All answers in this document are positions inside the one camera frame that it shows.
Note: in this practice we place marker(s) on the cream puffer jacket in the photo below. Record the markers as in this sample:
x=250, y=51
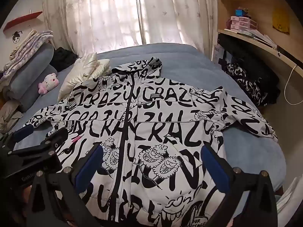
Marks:
x=80, y=75

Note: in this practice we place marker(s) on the pink plush toy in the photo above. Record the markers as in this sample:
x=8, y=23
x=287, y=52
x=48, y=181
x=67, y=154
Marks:
x=48, y=81

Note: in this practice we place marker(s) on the grey pillow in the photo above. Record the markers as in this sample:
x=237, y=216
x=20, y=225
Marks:
x=26, y=87
x=42, y=54

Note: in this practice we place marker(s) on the beige cloth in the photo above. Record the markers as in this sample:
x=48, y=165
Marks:
x=9, y=115

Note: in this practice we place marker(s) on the folded floral blanket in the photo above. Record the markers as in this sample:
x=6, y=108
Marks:
x=28, y=42

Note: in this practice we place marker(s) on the white floral curtain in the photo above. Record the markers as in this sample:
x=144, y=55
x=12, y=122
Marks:
x=94, y=16
x=177, y=11

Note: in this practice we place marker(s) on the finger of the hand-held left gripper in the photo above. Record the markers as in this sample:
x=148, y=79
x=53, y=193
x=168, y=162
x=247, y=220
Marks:
x=23, y=133
x=56, y=140

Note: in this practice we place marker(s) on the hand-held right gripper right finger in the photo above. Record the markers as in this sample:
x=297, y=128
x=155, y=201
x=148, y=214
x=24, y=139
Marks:
x=214, y=167

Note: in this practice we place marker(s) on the black and white printed jacket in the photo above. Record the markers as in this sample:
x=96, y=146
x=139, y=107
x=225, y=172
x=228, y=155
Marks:
x=151, y=132

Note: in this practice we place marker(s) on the white cloth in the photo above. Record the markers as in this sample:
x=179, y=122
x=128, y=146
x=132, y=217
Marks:
x=287, y=194

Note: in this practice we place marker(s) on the black clothing pile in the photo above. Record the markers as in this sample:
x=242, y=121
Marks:
x=62, y=56

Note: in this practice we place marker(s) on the black hanging garment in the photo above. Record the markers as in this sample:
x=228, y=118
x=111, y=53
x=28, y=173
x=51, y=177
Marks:
x=255, y=68

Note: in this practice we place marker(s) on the red wall shelf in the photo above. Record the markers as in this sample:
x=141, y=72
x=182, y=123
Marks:
x=23, y=20

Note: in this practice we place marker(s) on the stack of papers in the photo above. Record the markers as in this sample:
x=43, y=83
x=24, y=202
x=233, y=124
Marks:
x=262, y=37

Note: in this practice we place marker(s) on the pink drawer boxes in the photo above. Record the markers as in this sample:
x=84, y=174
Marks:
x=240, y=23

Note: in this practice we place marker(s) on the black white patterned bag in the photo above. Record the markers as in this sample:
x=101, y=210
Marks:
x=236, y=75

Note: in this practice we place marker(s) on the blue bed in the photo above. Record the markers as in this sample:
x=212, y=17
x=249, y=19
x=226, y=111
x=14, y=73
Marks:
x=189, y=59

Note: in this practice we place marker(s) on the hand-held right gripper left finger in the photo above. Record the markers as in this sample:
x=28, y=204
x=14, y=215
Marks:
x=90, y=165

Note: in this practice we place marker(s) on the wooden shelf unit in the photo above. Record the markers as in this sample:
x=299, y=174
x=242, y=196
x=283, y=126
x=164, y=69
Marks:
x=255, y=2

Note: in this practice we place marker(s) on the face wall sticker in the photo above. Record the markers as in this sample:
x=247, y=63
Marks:
x=16, y=37

